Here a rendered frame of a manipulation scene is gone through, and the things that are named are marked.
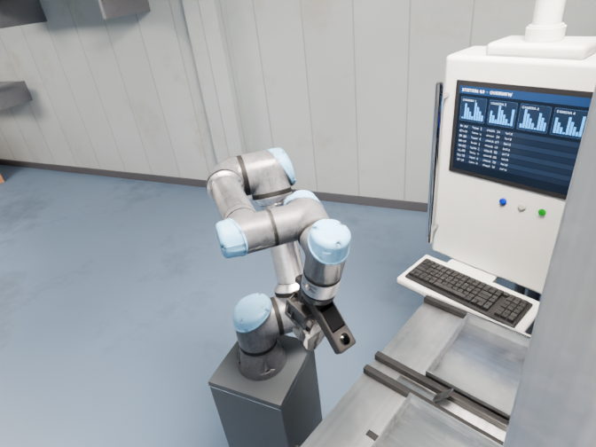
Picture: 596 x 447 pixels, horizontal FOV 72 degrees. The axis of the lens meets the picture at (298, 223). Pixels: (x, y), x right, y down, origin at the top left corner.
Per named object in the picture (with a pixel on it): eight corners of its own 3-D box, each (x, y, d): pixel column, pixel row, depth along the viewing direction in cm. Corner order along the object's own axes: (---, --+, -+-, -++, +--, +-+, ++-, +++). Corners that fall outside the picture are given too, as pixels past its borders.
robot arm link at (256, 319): (234, 330, 129) (225, 297, 122) (276, 317, 131) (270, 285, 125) (241, 358, 119) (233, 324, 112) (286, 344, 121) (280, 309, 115)
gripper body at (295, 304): (308, 300, 96) (315, 263, 88) (334, 325, 91) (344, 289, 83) (283, 316, 91) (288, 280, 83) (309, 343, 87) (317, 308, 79)
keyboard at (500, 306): (532, 306, 136) (534, 301, 134) (513, 330, 128) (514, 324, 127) (425, 260, 162) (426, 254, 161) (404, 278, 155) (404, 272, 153)
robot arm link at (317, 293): (349, 276, 80) (319, 295, 76) (345, 291, 83) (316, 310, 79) (322, 253, 84) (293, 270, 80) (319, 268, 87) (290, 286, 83)
